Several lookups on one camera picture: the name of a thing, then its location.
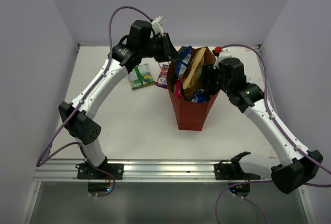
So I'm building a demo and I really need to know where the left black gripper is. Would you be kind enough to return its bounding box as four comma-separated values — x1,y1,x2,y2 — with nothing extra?
140,32,182,63

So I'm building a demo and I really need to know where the small blue snack bag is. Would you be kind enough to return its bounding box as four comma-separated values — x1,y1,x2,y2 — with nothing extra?
175,46,192,80

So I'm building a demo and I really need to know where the brown kraft snack bag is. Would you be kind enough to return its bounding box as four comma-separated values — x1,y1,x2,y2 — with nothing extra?
182,47,206,99

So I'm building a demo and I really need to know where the large blue chip bag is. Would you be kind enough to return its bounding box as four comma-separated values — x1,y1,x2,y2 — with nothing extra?
191,89,214,103

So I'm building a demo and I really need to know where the pink snack bag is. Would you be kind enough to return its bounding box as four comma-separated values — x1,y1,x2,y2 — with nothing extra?
173,78,183,99

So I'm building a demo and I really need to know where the red paper bag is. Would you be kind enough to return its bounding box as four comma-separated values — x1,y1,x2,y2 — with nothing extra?
167,47,218,131

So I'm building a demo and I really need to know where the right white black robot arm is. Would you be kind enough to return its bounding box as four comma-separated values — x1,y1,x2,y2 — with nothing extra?
201,57,323,194

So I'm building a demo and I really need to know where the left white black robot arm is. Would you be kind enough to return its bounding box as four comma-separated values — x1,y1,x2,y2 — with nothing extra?
59,16,180,179

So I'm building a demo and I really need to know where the purple Fox's candy bag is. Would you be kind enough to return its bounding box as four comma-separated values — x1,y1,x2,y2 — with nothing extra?
155,64,170,88

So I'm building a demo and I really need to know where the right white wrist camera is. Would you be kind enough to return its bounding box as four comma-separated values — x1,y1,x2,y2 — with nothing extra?
212,46,233,69

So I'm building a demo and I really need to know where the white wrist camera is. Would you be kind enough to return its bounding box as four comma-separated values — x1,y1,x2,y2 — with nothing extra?
151,15,166,36
212,46,233,69

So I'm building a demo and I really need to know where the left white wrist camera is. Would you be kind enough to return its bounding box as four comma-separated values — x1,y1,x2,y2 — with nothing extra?
151,15,166,36

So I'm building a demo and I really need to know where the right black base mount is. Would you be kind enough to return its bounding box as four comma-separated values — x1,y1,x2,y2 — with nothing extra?
214,160,261,197

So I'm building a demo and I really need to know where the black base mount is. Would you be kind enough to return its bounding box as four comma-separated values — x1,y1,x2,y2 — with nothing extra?
75,162,124,197
214,160,261,197

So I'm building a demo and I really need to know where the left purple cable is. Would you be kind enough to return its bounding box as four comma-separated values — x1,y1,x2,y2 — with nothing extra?
35,6,153,198

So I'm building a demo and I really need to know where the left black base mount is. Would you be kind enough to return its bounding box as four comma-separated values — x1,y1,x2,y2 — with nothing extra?
75,162,124,197

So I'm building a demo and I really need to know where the aluminium rail frame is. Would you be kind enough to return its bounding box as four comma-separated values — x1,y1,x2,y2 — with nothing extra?
19,158,313,224

